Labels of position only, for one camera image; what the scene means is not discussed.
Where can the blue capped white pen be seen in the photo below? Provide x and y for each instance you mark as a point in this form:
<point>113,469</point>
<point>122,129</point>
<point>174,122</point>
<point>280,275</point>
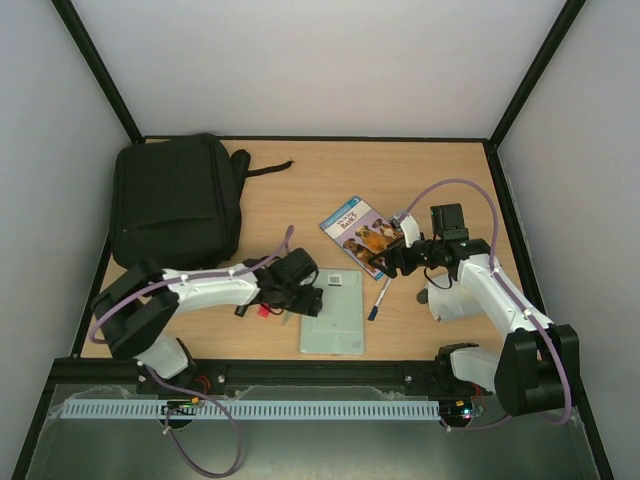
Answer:
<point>375,309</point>

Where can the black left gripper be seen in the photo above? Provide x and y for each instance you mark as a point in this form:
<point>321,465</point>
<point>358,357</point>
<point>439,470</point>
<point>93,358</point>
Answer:
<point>311,305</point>

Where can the dog picture book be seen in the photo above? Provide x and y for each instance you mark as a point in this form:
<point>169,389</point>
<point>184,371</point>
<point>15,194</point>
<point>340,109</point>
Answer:
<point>361,232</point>

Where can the black student backpack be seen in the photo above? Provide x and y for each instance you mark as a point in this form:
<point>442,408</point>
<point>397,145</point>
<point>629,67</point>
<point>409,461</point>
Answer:
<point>177,202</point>

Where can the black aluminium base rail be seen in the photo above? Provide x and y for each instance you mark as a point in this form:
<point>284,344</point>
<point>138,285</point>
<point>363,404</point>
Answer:
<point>224,377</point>

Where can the grey-green notebook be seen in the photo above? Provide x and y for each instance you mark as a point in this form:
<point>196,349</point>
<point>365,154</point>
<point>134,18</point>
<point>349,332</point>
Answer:
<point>338,329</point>

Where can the light blue slotted cable duct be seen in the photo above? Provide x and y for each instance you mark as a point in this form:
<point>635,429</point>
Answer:
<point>245,410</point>

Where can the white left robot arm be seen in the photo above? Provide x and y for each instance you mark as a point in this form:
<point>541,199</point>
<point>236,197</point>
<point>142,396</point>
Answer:
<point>133,312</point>

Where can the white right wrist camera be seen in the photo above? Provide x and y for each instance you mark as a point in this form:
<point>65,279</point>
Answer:
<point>405,223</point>

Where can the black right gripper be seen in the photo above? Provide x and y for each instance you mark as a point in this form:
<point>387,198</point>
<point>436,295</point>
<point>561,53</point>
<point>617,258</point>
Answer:
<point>396,255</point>

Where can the pink highlighter marker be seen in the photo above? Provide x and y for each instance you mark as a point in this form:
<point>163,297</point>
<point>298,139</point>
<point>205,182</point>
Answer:
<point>263,312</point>

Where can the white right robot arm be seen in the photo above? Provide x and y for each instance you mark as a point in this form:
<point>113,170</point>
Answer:
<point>539,360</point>

